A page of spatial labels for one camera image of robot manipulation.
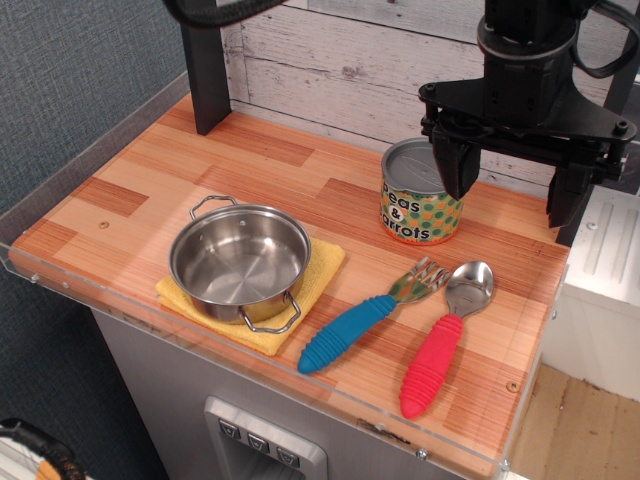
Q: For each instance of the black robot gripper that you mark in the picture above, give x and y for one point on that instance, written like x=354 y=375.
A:
x=525 y=105

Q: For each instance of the blue handled metal fork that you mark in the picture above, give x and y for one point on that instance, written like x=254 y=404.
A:
x=336 y=337

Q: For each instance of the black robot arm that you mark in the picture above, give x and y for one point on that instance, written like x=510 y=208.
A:
x=526 y=104

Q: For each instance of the stainless steel pot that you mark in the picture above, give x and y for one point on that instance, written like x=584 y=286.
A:
x=242 y=263

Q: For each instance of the peas and carrots can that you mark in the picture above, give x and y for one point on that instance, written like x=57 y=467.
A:
x=414 y=207

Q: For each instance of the white toy sink unit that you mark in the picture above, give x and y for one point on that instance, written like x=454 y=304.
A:
x=593 y=330

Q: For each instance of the yellow cloth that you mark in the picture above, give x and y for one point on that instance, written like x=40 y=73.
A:
x=326 y=259

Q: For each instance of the silver button panel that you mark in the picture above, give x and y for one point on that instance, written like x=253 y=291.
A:
x=249 y=447

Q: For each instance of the grey toy kitchen cabinet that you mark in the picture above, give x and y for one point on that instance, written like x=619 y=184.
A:
x=350 y=410

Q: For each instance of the black object bottom left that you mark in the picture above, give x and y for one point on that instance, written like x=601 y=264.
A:
x=27 y=452

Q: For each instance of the red handled metal spoon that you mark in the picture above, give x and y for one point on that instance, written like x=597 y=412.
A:
x=469 y=290

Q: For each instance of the clear acrylic guard rail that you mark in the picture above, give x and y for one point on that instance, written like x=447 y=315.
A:
x=101 y=170

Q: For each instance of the dark left vertical post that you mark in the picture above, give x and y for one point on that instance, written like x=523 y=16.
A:
x=205 y=61

